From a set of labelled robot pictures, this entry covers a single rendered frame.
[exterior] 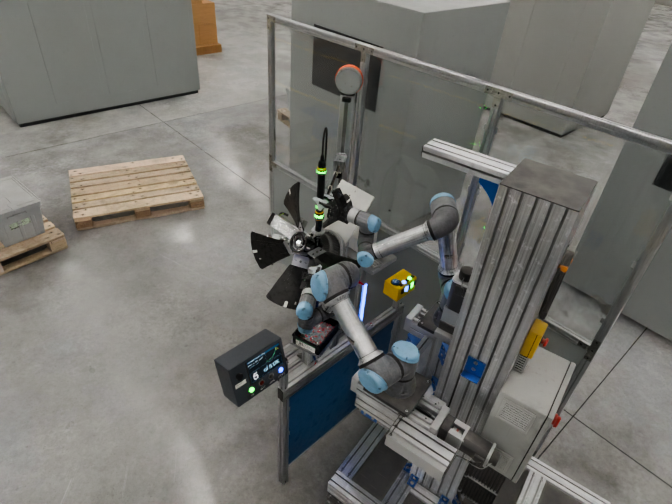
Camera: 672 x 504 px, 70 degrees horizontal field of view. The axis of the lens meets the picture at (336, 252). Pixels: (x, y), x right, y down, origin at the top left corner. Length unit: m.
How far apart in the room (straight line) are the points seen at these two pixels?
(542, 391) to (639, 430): 1.91
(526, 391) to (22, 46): 6.68
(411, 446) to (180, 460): 1.56
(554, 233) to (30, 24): 6.60
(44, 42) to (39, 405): 4.86
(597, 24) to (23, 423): 7.44
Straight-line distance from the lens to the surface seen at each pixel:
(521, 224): 1.65
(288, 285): 2.59
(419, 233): 2.11
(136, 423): 3.41
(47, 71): 7.44
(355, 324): 1.93
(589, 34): 7.74
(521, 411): 2.06
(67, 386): 3.73
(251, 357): 1.95
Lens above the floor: 2.73
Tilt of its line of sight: 37 degrees down
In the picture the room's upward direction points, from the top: 5 degrees clockwise
